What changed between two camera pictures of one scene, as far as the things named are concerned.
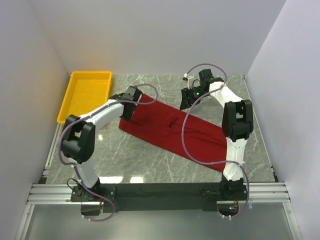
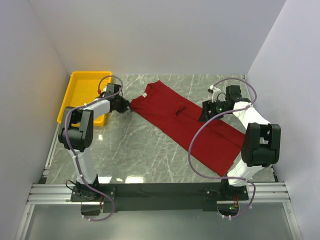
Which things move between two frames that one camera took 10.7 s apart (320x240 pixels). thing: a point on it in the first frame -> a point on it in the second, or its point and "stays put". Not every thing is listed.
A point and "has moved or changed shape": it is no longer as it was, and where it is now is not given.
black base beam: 129,197 stays put
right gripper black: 186,99 -> 206,111
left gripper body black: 127,113 -> 124,104
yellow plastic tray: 86,90 stays put
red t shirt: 182,132 has moved or changed shape
